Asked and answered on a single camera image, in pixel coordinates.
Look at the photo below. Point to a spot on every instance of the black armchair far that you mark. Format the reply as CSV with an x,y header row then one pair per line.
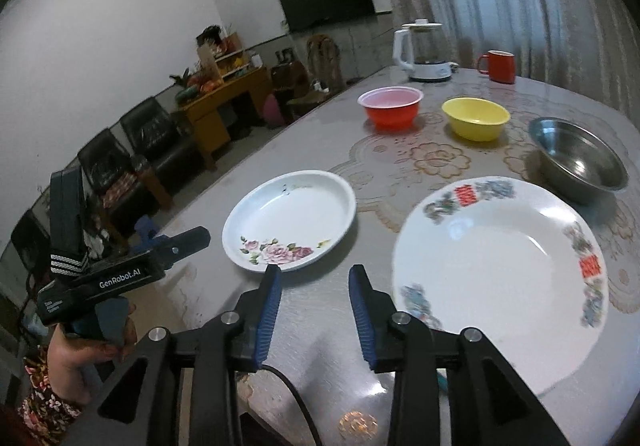
x,y
171,150

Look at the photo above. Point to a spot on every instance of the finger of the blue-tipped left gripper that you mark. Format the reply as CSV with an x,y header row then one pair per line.
x,y
149,233

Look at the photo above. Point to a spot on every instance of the stainless steel bowl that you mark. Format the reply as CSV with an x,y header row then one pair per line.
x,y
576,162

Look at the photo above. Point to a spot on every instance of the grey curtain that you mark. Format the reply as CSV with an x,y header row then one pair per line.
x,y
586,46

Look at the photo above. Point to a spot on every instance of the person's left hand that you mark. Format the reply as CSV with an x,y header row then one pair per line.
x,y
71,362

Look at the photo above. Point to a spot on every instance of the black armchair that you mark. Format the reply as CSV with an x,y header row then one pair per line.
x,y
171,150
123,187

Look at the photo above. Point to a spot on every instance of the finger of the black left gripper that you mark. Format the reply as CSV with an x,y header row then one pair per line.
x,y
169,250

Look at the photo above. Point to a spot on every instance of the wooden cabinet with clutter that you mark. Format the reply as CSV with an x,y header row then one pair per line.
x,y
225,97

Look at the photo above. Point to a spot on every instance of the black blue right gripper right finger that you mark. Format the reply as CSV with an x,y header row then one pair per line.
x,y
489,403

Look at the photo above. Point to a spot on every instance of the red plastic bowl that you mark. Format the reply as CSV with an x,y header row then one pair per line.
x,y
391,108

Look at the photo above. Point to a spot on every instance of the floral sleeve forearm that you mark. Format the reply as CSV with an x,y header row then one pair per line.
x,y
47,416

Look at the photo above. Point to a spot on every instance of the lace table cloth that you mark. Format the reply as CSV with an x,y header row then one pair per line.
x,y
391,172

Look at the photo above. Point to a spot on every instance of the white plate with pink roses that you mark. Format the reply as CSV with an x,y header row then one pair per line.
x,y
290,221

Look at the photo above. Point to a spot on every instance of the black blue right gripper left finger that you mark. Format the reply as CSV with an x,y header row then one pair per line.
x,y
138,404

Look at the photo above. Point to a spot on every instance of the yellow plastic bowl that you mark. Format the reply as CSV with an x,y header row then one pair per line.
x,y
474,119

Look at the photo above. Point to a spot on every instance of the large white plate red pattern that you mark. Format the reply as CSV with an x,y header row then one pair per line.
x,y
513,260

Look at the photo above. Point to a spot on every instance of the black armchair near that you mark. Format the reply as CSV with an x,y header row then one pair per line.
x,y
123,187

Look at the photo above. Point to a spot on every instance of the wooden carved chair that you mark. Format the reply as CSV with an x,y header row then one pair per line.
x,y
324,68

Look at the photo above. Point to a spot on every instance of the white electric kettle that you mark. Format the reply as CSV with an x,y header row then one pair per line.
x,y
420,49

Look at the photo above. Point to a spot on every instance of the red mug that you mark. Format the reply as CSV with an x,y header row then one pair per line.
x,y
498,66

